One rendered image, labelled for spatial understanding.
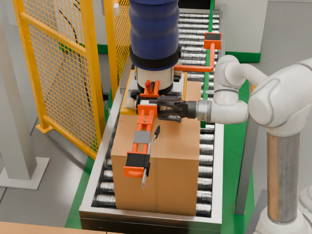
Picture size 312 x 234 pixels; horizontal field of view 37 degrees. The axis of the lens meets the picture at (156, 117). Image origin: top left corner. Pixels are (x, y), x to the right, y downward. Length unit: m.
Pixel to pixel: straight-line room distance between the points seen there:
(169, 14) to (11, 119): 1.45
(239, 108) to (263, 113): 0.59
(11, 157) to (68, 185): 0.42
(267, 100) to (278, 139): 0.17
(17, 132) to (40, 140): 0.62
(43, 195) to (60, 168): 0.26
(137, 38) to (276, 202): 0.89
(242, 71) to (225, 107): 0.16
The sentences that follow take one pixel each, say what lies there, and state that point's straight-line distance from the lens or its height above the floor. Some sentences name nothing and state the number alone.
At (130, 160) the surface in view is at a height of 1.22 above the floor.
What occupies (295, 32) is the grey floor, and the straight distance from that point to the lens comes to 5.09.
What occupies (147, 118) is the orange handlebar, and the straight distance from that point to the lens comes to 1.90.
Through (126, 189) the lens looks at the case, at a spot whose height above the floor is 0.72.
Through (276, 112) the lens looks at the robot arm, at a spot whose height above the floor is 1.61.
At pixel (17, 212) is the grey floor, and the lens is 3.26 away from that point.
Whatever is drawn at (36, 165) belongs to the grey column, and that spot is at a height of 0.02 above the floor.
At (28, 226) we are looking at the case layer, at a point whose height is 0.54.
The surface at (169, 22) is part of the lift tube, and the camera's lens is 1.96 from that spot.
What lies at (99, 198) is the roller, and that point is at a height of 0.55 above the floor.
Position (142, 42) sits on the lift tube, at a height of 1.41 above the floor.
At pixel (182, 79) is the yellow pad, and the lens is 2.31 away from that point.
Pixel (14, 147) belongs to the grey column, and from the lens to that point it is 3.21.
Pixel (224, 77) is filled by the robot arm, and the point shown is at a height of 1.33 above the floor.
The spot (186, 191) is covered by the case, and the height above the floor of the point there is 0.73.
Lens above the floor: 2.43
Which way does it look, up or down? 40 degrees down
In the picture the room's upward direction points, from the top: 1 degrees counter-clockwise
